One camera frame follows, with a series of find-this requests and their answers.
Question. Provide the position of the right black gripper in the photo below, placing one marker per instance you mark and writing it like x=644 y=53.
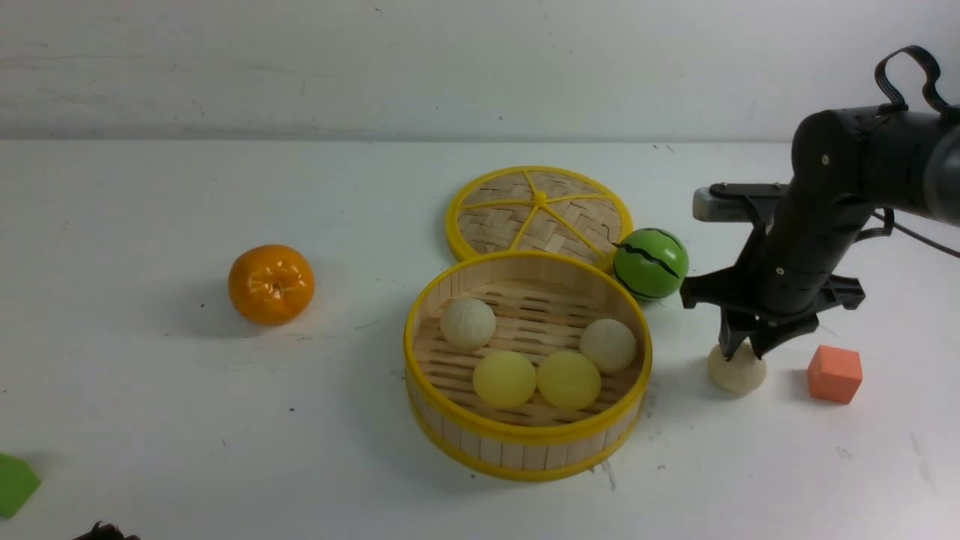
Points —
x=784 y=275

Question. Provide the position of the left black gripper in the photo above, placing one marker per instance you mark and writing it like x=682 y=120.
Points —
x=105 y=531

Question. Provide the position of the white bun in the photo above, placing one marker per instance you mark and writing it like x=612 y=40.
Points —
x=609 y=344
x=740 y=374
x=467 y=324

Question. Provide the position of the yellow bun bottom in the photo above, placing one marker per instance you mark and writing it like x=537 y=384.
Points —
x=568 y=380

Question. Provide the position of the yellow bun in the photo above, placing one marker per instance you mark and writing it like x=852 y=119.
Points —
x=504 y=379
x=568 y=380

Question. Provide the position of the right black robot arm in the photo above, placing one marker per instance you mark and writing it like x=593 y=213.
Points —
x=847 y=164

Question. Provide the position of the bamboo steamer tray yellow rim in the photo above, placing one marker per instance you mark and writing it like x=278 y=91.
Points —
x=542 y=303

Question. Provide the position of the woven bamboo steamer lid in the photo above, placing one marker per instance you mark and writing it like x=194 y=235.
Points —
x=537 y=208

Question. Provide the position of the orange cube block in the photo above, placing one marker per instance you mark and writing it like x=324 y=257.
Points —
x=834 y=374

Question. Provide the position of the green block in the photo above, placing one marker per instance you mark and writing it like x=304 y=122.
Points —
x=18 y=483

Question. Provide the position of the green toy watermelon ball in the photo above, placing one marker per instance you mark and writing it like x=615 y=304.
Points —
x=651 y=263

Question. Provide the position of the orange toy tangerine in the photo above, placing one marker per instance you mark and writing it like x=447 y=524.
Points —
x=271 y=284

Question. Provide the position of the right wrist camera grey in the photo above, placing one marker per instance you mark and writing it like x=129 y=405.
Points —
x=737 y=203

